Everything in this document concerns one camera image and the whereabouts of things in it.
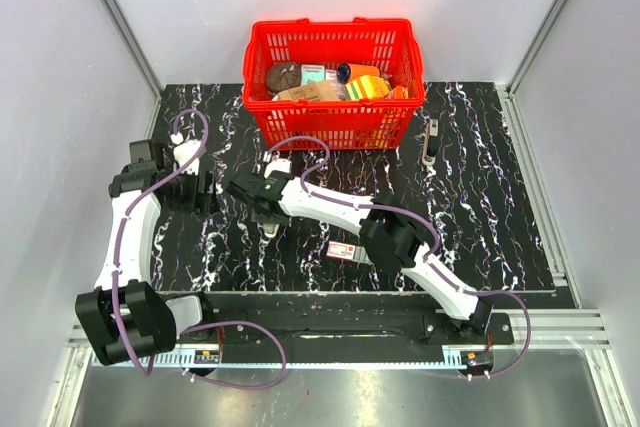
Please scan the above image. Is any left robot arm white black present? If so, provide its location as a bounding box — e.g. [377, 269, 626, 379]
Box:
[75, 134, 219, 366]

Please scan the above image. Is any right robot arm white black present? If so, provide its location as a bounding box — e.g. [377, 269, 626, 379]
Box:
[226, 170, 493, 343]

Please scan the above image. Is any red staple box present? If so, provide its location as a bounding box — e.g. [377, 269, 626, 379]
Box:
[327, 241, 370, 264]

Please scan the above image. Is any brown cardboard package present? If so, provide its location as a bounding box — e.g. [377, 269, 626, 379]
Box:
[273, 80, 345, 102]

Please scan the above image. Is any brown round cookie pack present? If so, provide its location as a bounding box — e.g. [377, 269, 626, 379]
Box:
[265, 62, 302, 95]

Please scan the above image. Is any teal white small box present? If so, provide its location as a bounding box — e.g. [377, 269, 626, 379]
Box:
[300, 64, 326, 85]

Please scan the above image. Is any orange cylinder tube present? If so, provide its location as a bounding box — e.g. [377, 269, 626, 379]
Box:
[336, 63, 381, 84]

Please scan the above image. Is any yellow green box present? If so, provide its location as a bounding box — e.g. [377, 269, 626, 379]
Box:
[344, 75, 391, 101]

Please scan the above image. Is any orange snack packet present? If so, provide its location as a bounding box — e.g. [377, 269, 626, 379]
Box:
[386, 85, 409, 100]

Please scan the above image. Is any staple remover tool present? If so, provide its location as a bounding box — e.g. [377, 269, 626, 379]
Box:
[421, 119, 439, 166]

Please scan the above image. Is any red plastic shopping basket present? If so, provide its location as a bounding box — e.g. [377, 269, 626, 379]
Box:
[243, 17, 425, 150]

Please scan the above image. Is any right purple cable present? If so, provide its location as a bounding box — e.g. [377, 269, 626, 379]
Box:
[264, 134, 532, 381]

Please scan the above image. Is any aluminium frame rail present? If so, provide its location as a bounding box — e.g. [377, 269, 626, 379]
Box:
[67, 309, 614, 368]

